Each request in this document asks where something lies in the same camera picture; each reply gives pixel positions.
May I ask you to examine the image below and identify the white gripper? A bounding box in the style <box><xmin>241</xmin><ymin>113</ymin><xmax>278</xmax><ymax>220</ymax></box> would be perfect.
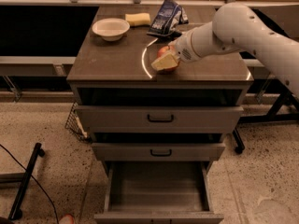
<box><xmin>151</xmin><ymin>31</ymin><xmax>202</xmax><ymax>72</ymax></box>

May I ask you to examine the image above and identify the red apple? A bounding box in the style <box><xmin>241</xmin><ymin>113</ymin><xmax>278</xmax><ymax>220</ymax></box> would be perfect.
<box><xmin>157</xmin><ymin>46</ymin><xmax>179</xmax><ymax>73</ymax></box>

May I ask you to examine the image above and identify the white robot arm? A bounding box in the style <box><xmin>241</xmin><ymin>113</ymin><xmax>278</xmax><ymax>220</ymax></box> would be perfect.
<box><xmin>151</xmin><ymin>3</ymin><xmax>299</xmax><ymax>97</ymax></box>

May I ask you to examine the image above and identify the yellow sponge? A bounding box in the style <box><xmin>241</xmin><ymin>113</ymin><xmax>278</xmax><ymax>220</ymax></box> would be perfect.
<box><xmin>125</xmin><ymin>13</ymin><xmax>150</xmax><ymax>27</ymax></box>

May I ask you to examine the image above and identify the blue chip bag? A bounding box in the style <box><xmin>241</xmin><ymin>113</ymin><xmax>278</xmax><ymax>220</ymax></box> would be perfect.
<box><xmin>147</xmin><ymin>0</ymin><xmax>189</xmax><ymax>37</ymax></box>

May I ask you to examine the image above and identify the white bowl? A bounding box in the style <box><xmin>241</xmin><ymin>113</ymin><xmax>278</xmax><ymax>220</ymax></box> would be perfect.
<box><xmin>92</xmin><ymin>18</ymin><xmax>130</xmax><ymax>41</ymax></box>

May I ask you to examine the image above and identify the grey drawer cabinet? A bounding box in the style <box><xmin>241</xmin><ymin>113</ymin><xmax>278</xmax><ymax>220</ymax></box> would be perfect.
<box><xmin>66</xmin><ymin>5</ymin><xmax>254</xmax><ymax>224</ymax></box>

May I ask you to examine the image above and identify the top drawer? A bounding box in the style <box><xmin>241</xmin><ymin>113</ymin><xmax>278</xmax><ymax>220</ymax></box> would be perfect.
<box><xmin>76</xmin><ymin>105</ymin><xmax>243</xmax><ymax>133</ymax></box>

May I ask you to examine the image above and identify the middle drawer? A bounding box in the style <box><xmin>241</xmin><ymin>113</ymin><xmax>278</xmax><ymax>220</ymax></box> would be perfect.
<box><xmin>92</xmin><ymin>143</ymin><xmax>225</xmax><ymax>161</ymax></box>

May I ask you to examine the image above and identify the open bottom drawer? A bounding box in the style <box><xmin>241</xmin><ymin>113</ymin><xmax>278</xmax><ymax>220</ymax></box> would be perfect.
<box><xmin>94</xmin><ymin>161</ymin><xmax>224</xmax><ymax>224</ymax></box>

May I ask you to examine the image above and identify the red white shoe tip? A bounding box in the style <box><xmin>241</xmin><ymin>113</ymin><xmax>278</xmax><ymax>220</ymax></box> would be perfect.
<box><xmin>59</xmin><ymin>215</ymin><xmax>75</xmax><ymax>224</ymax></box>

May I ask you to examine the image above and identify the black metal stand leg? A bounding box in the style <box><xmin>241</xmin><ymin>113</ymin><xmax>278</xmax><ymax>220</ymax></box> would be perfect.
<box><xmin>8</xmin><ymin>143</ymin><xmax>45</xmax><ymax>220</ymax></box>

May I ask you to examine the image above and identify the wire mesh basket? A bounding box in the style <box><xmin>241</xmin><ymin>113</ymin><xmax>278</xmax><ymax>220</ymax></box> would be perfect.
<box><xmin>64</xmin><ymin>103</ymin><xmax>90</xmax><ymax>142</ymax></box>

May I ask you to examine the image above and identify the black table leg frame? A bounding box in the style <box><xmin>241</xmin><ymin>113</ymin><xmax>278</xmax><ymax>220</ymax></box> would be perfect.
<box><xmin>232</xmin><ymin>77</ymin><xmax>299</xmax><ymax>155</ymax></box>

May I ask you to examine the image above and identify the black cable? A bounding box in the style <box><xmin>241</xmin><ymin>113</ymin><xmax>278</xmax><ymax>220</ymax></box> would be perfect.
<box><xmin>0</xmin><ymin>144</ymin><xmax>60</xmax><ymax>224</ymax></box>

